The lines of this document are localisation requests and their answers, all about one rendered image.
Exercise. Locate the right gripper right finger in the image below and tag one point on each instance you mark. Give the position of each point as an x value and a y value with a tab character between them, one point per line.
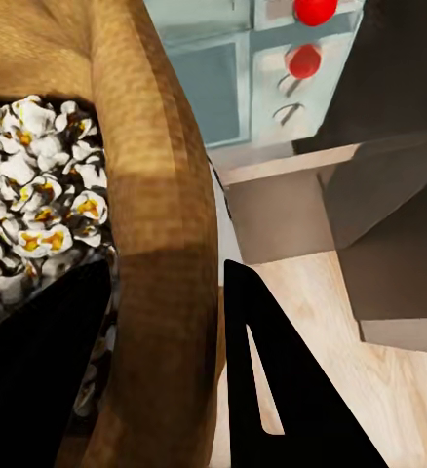
320	430

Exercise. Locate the microwave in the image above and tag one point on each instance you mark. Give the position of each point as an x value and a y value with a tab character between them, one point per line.
181	22

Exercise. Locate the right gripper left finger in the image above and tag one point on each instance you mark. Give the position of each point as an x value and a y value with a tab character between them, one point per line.
45	347

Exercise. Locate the popcorn bag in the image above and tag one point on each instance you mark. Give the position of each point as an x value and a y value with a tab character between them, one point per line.
169	219

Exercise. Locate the fridge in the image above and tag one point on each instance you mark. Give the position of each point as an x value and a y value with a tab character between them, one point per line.
385	274

